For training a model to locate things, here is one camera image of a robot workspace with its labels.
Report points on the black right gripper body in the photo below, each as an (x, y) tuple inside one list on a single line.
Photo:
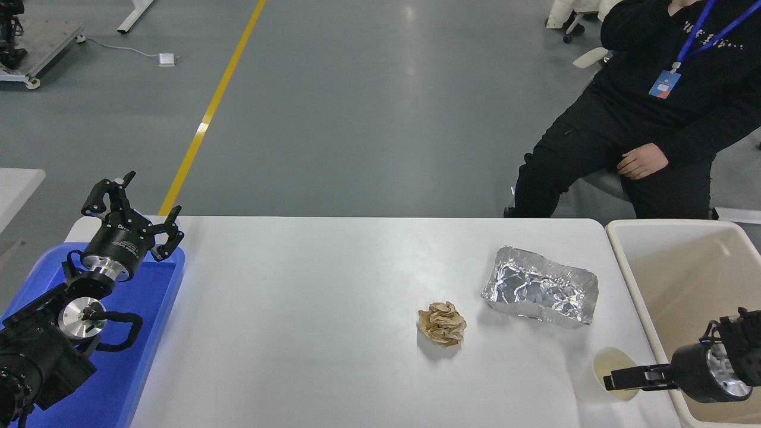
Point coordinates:
[(689, 371)]

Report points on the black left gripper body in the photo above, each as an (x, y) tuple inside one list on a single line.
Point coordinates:
[(119, 244)]

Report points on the white paper cup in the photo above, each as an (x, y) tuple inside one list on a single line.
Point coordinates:
[(612, 359)]

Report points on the silver foil tray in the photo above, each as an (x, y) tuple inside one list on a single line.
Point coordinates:
[(538, 288)]

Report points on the tan paper ball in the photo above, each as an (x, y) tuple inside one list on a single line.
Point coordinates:
[(443, 324)]

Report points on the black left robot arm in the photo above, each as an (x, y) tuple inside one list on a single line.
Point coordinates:
[(35, 351)]

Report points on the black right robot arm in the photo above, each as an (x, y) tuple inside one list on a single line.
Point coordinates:
[(746, 345)]

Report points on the person's left hand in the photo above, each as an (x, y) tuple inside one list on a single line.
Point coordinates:
[(645, 160)]

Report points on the blue plastic tray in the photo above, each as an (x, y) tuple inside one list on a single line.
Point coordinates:
[(137, 333)]

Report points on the large pale plastic bin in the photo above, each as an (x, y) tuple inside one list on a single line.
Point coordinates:
[(672, 267)]

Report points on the white side table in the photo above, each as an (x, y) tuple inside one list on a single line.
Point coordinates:
[(18, 190)]

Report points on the white power adapter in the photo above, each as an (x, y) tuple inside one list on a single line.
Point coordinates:
[(167, 59)]

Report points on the wheeled metal platform cart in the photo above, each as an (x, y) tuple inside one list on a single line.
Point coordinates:
[(50, 38)]

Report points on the white table leg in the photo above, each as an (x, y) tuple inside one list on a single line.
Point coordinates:
[(134, 15)]

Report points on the black equipment on cart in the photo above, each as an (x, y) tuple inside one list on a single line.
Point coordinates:
[(10, 35)]

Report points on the seated person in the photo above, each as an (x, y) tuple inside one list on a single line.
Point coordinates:
[(642, 113)]

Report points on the rolling chair base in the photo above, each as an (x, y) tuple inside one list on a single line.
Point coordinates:
[(568, 38)]

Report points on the white padded coat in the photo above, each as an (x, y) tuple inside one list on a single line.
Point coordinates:
[(562, 15)]

